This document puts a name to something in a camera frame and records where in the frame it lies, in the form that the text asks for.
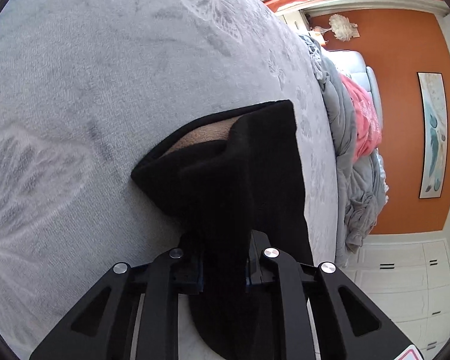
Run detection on grey crumpled garment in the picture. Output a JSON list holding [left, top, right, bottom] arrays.
[[298, 33, 329, 81]]

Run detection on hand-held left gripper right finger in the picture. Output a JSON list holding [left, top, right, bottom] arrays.
[[244, 229, 417, 360]]

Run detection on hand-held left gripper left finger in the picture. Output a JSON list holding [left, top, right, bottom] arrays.
[[29, 232, 205, 360]]

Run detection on grey duvet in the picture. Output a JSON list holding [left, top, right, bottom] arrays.
[[298, 32, 391, 269]]

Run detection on white bedside cabinet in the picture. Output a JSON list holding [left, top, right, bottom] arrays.
[[275, 7, 312, 32]]

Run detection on white wardrobe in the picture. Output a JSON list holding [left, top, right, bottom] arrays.
[[345, 232, 450, 353]]

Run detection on framed feather wall painting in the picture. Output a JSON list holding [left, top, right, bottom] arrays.
[[417, 72, 446, 199]]

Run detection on white feather lamp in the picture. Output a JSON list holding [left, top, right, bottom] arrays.
[[311, 14, 359, 44]]

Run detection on grey butterfly print blanket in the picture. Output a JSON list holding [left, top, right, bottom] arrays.
[[0, 0, 340, 360]]

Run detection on black pants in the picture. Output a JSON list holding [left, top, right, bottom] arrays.
[[130, 100, 316, 359]]

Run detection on pink pillow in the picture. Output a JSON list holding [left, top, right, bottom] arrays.
[[339, 74, 383, 162]]

